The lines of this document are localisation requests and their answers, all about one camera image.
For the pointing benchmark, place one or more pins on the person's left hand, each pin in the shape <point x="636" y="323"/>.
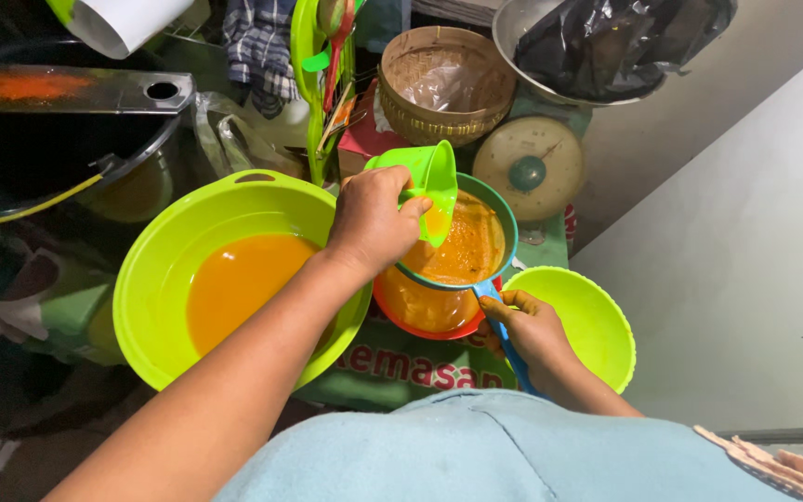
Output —
<point x="366" y="223"/>

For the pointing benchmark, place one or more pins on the person's right hand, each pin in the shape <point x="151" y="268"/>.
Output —
<point x="534" y="338"/>

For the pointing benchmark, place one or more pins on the green plastic scoop cup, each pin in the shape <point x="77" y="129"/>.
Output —
<point x="433" y="171"/>

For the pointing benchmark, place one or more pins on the small green plastic basin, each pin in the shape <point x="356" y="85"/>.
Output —
<point x="583" y="321"/>

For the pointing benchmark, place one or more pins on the red tissue box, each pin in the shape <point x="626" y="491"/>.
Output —
<point x="360" y="143"/>

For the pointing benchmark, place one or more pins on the orange pulp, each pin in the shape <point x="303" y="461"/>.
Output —
<point x="468" y="251"/>

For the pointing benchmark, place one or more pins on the red plastic bowl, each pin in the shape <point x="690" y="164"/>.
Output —
<point x="429" y="328"/>

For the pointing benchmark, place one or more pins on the woven bamboo basket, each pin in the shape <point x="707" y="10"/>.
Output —
<point x="401" y="115"/>

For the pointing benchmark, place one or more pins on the person's light blue shirt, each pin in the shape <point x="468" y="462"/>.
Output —
<point x="485" y="453"/>

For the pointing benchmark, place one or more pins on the green printed table banner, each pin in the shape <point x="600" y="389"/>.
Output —
<point x="408" y="369"/>

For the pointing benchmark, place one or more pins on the orange liquid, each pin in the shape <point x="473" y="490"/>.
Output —
<point x="241" y="286"/>

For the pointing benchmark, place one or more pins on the clear plastic bags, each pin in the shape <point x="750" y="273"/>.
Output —
<point x="234" y="139"/>

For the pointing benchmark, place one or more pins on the clear plastic sheet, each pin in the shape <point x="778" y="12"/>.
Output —
<point x="443" y="83"/>

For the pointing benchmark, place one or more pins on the red plastic spoon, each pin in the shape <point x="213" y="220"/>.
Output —
<point x="337" y="63"/>

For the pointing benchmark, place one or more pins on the beige dial kitchen scale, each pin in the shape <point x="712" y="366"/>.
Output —
<point x="528" y="171"/>

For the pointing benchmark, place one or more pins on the green plastic utensil rack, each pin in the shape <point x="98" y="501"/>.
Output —
<point x="304" y="63"/>

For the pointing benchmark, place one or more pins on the plaid blue cloth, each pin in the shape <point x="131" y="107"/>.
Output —
<point x="258" y="49"/>

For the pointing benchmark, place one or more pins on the large green plastic basin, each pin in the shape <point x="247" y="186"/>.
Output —
<point x="164" y="279"/>

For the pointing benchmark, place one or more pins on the metal scale pan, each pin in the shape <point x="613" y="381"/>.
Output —
<point x="506" y="42"/>

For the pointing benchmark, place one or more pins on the pink cloth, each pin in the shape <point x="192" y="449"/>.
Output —
<point x="785" y="467"/>

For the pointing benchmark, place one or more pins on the black plastic bag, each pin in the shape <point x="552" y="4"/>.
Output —
<point x="610" y="42"/>

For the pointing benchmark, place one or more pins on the white paper roll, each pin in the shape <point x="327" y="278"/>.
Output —
<point x="123" y="21"/>

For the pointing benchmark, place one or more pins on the black grinding machine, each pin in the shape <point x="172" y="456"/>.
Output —
<point x="39" y="139"/>

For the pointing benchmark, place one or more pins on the heap of cloths and bags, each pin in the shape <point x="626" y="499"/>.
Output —
<point x="32" y="300"/>

